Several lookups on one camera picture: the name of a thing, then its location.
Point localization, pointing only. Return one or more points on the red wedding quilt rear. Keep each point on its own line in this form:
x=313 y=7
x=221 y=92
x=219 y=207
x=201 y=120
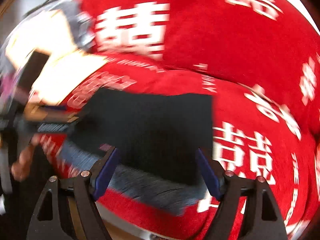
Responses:
x=254 y=42

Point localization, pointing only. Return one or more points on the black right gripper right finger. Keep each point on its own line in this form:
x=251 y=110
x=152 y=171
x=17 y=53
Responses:
x=246 y=206

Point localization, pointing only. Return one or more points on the black pants with grey lining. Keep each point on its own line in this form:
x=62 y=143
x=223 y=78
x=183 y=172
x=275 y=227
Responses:
x=157 y=137

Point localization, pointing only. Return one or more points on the red wedding quilt front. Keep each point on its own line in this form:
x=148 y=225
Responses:
x=247 y=138

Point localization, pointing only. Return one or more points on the person's left hand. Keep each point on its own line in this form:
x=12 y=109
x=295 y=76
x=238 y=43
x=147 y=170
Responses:
x=29 y=160

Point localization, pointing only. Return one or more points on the cream white folded cloth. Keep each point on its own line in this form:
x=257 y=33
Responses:
x=49 y=32

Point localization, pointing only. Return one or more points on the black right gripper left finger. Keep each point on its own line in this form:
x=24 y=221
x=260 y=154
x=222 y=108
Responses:
x=51 y=221

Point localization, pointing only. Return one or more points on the red wedding quilt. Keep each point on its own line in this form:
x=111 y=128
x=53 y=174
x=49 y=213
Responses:
x=254 y=42
x=247 y=138

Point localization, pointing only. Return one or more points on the grey crumpled garment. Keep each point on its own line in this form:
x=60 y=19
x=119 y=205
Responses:
x=79 y=22

